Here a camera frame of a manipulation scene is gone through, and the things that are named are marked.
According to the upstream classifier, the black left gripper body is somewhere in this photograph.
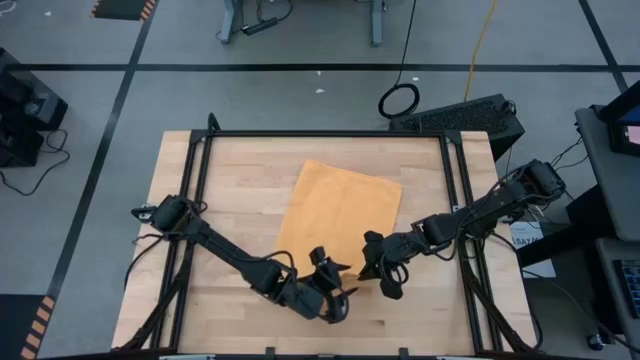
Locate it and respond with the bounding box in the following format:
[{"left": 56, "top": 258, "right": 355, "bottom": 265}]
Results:
[{"left": 279, "top": 246, "right": 349, "bottom": 325}]

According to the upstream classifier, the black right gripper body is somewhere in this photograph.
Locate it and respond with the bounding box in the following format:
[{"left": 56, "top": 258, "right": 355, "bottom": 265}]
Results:
[{"left": 364, "top": 219, "right": 441, "bottom": 282}]

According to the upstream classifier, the yellow waffle towel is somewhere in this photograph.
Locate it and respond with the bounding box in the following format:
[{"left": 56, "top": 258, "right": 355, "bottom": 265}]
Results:
[{"left": 274, "top": 159, "right": 404, "bottom": 279}]

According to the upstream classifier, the white printed label sheet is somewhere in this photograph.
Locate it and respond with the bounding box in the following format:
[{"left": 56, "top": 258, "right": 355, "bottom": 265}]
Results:
[{"left": 509, "top": 221, "right": 546, "bottom": 251}]

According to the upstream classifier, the black computer tower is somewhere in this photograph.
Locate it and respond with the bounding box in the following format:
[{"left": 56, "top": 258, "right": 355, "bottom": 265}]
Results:
[{"left": 388, "top": 93, "right": 526, "bottom": 162}]

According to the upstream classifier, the black caster wheel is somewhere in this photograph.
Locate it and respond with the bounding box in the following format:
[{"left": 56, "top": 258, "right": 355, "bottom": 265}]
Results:
[{"left": 585, "top": 332, "right": 607, "bottom": 353}]

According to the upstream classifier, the grey equipment cart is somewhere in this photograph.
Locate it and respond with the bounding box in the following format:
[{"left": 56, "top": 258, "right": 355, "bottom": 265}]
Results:
[{"left": 574, "top": 104, "right": 640, "bottom": 351}]

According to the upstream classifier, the grey desk leg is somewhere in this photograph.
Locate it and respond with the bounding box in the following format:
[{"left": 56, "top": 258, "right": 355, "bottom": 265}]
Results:
[
  {"left": 216, "top": 0, "right": 247, "bottom": 45},
  {"left": 368, "top": 0, "right": 387, "bottom": 49}
]

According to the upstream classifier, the black keyboard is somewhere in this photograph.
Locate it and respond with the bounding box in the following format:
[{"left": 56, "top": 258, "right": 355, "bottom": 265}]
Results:
[{"left": 613, "top": 258, "right": 640, "bottom": 320}]

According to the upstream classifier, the black monitor on cart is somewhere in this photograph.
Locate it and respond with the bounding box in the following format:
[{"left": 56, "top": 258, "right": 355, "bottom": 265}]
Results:
[{"left": 598, "top": 79, "right": 640, "bottom": 158}]

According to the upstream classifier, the black power strip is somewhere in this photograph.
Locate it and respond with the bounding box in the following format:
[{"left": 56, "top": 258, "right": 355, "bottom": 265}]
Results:
[{"left": 241, "top": 17, "right": 280, "bottom": 37}]

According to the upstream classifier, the black orange striped mat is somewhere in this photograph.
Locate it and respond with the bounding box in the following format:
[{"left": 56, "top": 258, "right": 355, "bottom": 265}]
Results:
[
  {"left": 0, "top": 293, "right": 58, "bottom": 360},
  {"left": 91, "top": 0, "right": 159, "bottom": 22}
]

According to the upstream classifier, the black floor box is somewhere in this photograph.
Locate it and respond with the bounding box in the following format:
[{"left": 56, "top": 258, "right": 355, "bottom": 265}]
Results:
[{"left": 0, "top": 119, "right": 46, "bottom": 169}]

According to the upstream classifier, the black machine with round knob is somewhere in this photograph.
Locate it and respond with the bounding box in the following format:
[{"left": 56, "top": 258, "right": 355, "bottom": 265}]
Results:
[{"left": 0, "top": 47, "right": 70, "bottom": 134}]

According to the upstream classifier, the black aluminium table frame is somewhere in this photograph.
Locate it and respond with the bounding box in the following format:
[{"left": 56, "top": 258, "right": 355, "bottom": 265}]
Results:
[{"left": 112, "top": 112, "right": 544, "bottom": 357}]

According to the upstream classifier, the black coiled hanging cable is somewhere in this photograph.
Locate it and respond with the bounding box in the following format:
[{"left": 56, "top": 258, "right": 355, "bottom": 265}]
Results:
[{"left": 377, "top": 0, "right": 422, "bottom": 121}]

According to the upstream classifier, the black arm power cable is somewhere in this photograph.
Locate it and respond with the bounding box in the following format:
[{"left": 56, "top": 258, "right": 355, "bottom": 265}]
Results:
[{"left": 123, "top": 232, "right": 169, "bottom": 291}]

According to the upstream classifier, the yellow hanging cable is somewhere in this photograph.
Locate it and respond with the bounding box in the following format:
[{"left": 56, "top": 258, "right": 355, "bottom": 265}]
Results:
[{"left": 463, "top": 0, "right": 500, "bottom": 103}]

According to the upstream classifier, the black loose floor cable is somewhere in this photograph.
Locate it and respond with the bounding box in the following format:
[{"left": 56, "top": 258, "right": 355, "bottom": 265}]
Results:
[{"left": 0, "top": 128, "right": 72, "bottom": 197}]

